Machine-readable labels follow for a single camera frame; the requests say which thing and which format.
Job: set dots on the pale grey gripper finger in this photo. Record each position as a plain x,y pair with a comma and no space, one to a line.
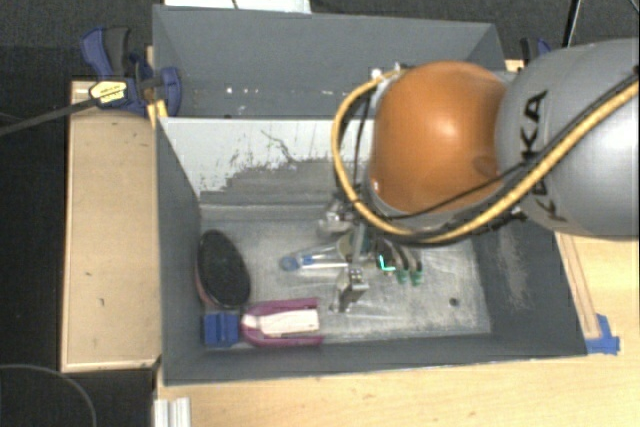
356,281
325,251

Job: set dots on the clear bottle with blue cap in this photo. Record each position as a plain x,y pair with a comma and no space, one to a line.
320,268

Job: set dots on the purple U-shaped toy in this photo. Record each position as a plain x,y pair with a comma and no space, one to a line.
280,340

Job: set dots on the black oval brush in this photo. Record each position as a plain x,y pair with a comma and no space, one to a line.
223,267

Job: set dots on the blue ribbed block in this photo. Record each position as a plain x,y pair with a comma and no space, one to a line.
219,329

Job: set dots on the grey metal bin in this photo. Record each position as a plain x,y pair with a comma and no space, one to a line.
280,60

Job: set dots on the pale wood board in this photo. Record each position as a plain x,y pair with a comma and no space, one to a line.
112,235

